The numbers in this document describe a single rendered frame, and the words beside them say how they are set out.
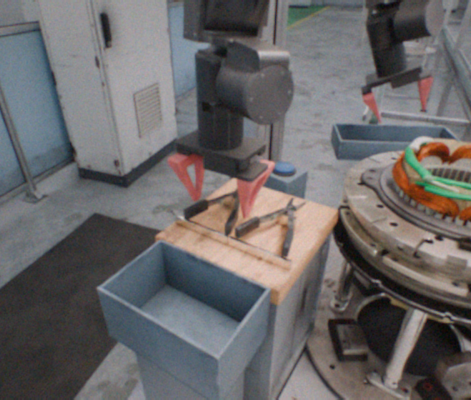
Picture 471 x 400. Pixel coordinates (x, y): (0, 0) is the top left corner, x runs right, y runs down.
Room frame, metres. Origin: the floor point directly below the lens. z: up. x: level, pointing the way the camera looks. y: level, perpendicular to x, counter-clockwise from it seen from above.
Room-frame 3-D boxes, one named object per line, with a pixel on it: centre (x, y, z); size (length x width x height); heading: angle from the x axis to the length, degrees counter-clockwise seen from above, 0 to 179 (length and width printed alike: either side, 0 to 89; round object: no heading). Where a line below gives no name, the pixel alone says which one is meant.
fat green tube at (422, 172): (0.46, -0.26, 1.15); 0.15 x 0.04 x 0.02; 153
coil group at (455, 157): (0.52, -0.37, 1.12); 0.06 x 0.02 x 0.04; 63
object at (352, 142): (0.77, -0.36, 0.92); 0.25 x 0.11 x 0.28; 85
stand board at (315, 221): (0.43, -0.03, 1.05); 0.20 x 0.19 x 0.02; 147
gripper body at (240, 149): (0.44, 0.01, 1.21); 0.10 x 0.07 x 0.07; 59
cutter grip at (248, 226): (0.39, -0.02, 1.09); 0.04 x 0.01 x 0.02; 132
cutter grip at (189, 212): (0.43, 0.05, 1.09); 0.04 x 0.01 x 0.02; 134
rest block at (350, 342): (0.42, -0.21, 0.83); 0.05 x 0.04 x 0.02; 1
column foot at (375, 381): (0.35, -0.26, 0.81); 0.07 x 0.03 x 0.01; 55
